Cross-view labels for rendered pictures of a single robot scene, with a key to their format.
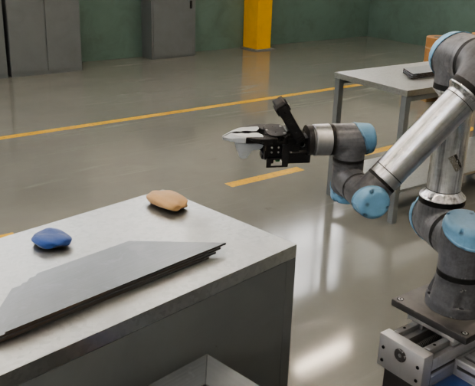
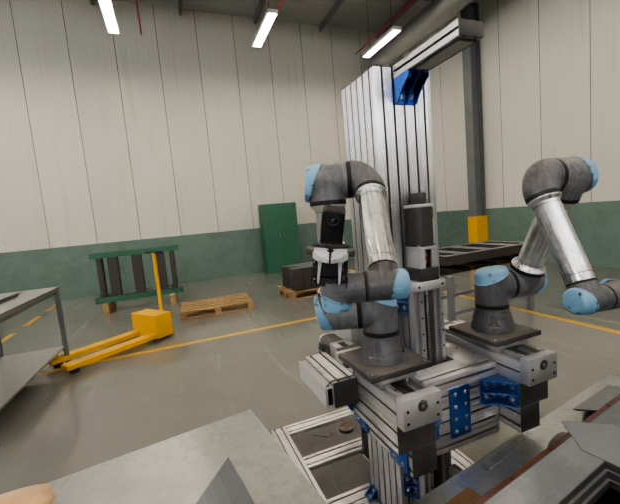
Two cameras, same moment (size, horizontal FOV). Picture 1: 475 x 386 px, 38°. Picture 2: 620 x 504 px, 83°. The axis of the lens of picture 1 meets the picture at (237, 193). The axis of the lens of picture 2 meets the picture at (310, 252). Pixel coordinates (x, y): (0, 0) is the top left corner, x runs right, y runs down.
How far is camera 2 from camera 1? 1.55 m
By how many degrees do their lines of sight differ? 72
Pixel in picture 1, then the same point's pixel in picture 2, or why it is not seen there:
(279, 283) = not seen: hidden behind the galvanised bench
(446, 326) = (416, 364)
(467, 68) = (372, 175)
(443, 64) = (332, 183)
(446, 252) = (386, 316)
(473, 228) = not seen: hidden behind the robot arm
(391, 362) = (417, 418)
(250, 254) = (255, 446)
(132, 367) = not seen: outside the picture
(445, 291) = (394, 345)
